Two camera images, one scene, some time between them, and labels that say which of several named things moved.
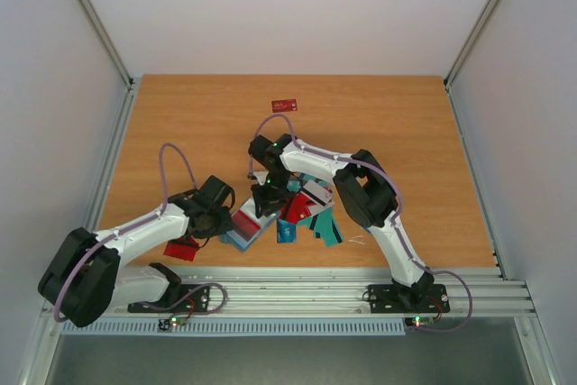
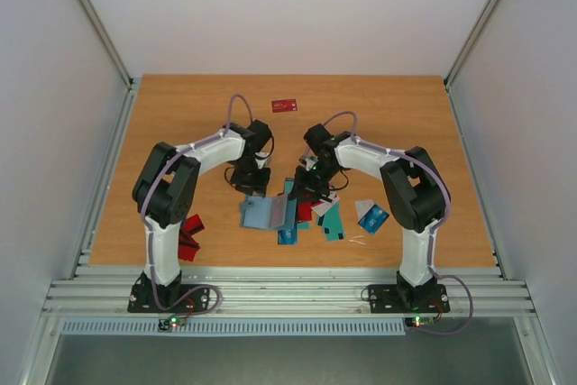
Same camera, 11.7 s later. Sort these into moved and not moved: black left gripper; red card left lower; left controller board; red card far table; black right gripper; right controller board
Moved: black right gripper; black left gripper
Not moved: red card far table; red card left lower; right controller board; left controller board
